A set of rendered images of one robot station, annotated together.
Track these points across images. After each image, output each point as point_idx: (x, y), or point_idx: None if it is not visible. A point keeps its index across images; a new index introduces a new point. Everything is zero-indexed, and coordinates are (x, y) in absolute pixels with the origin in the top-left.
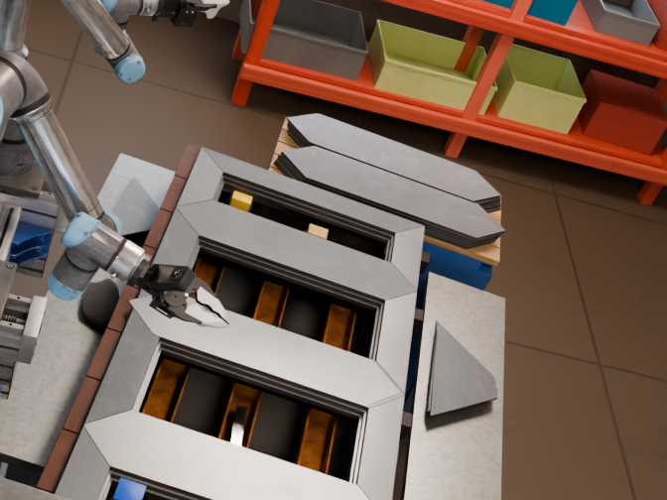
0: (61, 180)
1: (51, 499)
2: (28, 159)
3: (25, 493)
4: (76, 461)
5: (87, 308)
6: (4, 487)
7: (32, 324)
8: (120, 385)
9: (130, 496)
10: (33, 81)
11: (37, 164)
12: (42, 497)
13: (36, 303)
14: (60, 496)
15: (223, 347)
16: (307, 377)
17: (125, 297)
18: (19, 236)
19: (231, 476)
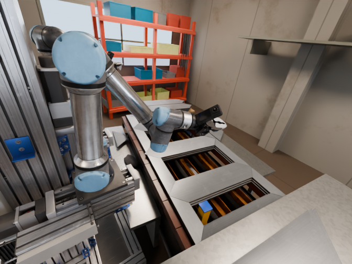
0: (134, 101)
1: (217, 237)
2: None
3: (208, 244)
4: (179, 209)
5: (129, 164)
6: (199, 250)
7: (134, 174)
8: (165, 176)
9: (207, 207)
10: (103, 48)
11: None
12: (214, 239)
13: (128, 167)
14: (218, 232)
15: (176, 151)
16: (198, 146)
17: (141, 154)
18: None
19: (215, 180)
